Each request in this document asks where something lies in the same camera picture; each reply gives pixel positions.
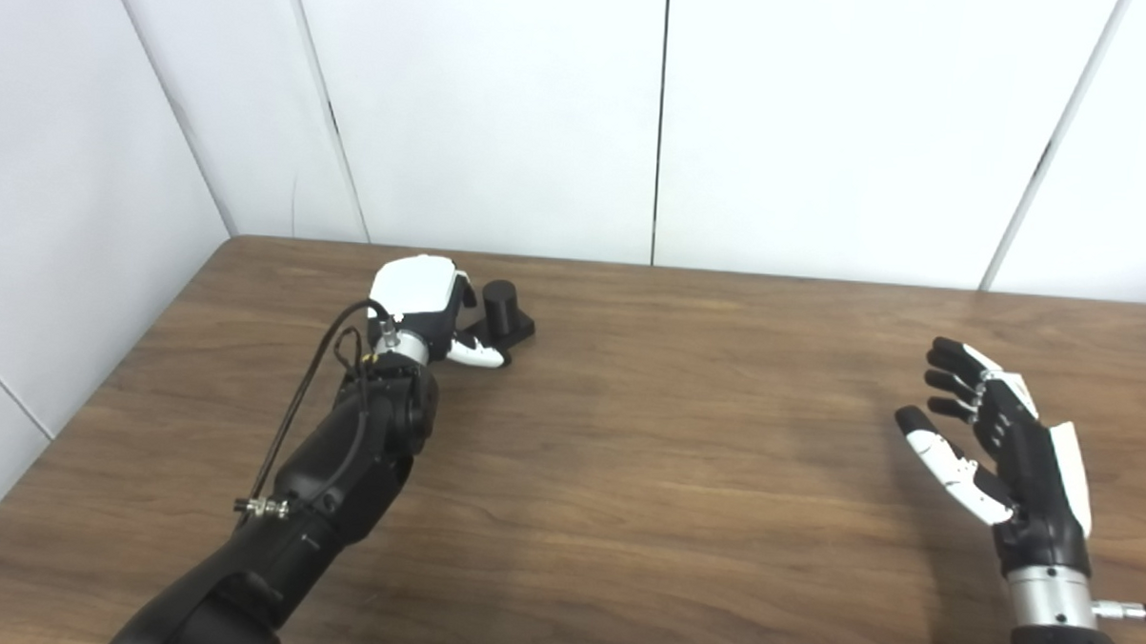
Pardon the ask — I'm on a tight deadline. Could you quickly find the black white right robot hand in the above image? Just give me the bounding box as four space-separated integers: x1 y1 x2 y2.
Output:
888 335 1100 581

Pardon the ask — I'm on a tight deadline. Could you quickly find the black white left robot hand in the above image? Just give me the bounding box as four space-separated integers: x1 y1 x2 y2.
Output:
367 253 517 371

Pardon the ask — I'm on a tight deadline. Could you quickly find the black peg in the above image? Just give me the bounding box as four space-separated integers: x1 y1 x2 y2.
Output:
457 278 538 355

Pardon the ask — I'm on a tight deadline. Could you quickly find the thin left arm wire bundle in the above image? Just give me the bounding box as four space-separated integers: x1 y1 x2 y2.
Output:
330 326 375 421

